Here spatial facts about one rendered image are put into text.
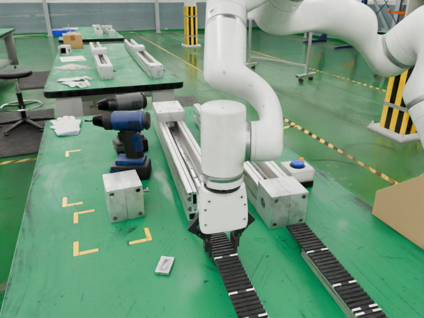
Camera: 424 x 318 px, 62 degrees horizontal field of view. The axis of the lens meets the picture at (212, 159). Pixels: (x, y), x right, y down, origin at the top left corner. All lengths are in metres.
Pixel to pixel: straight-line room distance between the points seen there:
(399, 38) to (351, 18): 0.16
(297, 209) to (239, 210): 0.23
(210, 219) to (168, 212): 0.28
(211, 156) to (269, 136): 0.11
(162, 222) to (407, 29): 0.80
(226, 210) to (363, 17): 0.60
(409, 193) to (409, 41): 0.39
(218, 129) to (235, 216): 0.20
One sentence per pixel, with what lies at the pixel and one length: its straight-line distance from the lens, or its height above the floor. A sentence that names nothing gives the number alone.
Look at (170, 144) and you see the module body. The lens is 1.19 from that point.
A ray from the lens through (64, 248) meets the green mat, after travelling 0.92.
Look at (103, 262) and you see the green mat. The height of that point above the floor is 0.78.
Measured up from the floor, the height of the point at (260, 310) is 0.81.
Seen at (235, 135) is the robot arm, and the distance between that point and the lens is 0.63.
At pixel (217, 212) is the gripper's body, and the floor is 0.92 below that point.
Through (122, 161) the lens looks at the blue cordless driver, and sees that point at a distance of 1.14.
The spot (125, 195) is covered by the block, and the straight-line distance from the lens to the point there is 0.93.
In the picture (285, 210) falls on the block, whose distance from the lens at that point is 0.91.
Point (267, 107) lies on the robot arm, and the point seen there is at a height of 1.13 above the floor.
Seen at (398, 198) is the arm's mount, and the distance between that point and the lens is 0.98.
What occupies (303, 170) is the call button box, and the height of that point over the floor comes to 0.84.
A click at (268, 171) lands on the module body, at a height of 0.84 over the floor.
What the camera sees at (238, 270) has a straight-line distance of 0.75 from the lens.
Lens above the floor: 1.31
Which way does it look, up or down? 24 degrees down
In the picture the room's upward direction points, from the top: straight up
